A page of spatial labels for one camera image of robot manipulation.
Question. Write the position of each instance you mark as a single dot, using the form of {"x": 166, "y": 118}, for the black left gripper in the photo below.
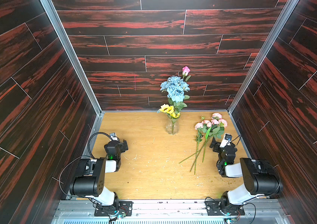
{"x": 120, "y": 146}

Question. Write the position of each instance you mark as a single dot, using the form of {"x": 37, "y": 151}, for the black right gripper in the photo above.
{"x": 216, "y": 146}

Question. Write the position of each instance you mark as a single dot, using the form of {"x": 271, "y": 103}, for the pink carnation stem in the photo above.
{"x": 201, "y": 128}
{"x": 217, "y": 120}

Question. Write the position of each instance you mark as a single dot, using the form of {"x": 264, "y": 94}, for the small pale pink rosebud stem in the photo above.
{"x": 209, "y": 126}

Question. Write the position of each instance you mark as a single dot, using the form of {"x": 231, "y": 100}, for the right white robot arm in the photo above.
{"x": 259, "y": 176}

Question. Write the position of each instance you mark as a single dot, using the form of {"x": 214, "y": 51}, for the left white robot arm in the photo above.
{"x": 88, "y": 181}

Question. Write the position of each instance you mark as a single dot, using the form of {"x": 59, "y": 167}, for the clear glass vase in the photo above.
{"x": 172, "y": 126}

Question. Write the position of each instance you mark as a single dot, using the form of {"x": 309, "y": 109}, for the yellow sunflower bunch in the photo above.
{"x": 169, "y": 111}

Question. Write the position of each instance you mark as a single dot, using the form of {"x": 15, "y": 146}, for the blue rose bunch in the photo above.
{"x": 175, "y": 87}

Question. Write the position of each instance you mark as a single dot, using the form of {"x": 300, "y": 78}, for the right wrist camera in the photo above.
{"x": 226, "y": 140}

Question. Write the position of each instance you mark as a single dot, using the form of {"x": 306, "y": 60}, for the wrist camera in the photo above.
{"x": 114, "y": 137}
{"x": 226, "y": 140}

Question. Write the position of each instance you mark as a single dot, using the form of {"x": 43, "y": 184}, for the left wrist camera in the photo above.
{"x": 114, "y": 137}

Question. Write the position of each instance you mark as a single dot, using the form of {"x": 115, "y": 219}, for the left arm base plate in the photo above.
{"x": 119, "y": 209}

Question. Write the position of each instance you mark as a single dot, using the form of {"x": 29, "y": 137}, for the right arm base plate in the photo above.
{"x": 217, "y": 208}

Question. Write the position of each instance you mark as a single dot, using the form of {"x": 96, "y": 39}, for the aluminium front rail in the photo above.
{"x": 169, "y": 211}

